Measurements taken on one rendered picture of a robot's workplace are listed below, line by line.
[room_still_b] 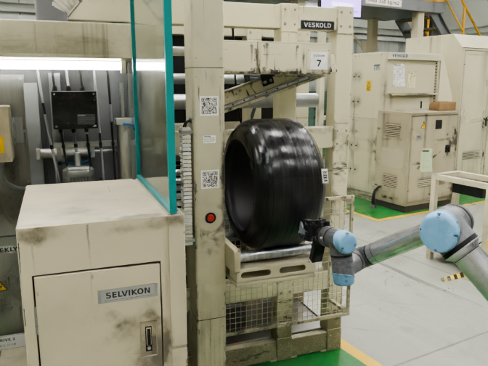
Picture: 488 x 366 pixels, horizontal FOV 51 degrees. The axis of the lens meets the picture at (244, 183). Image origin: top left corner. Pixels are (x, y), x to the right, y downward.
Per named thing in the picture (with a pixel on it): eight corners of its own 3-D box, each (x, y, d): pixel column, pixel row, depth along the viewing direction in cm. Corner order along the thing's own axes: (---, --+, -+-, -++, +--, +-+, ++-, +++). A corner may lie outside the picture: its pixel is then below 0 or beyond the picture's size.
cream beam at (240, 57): (209, 74, 223) (208, 39, 220) (194, 75, 246) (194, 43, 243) (332, 75, 244) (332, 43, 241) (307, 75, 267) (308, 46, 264)
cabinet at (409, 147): (405, 213, 638) (412, 112, 615) (372, 204, 688) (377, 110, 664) (454, 205, 683) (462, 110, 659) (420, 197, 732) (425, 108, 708)
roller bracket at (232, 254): (234, 274, 203) (234, 250, 202) (206, 245, 240) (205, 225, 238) (242, 273, 205) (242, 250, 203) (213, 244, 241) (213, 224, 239)
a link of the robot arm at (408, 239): (472, 192, 164) (351, 244, 195) (461, 198, 156) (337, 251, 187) (489, 225, 162) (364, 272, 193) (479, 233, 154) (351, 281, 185)
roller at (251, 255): (237, 257, 206) (234, 249, 209) (235, 265, 208) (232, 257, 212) (314, 247, 218) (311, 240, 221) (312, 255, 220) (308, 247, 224)
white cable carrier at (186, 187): (184, 245, 207) (181, 127, 198) (181, 242, 212) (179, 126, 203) (194, 244, 209) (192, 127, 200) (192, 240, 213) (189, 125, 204)
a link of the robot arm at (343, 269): (364, 279, 181) (361, 248, 180) (348, 288, 173) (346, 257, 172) (344, 277, 186) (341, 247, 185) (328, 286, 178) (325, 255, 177)
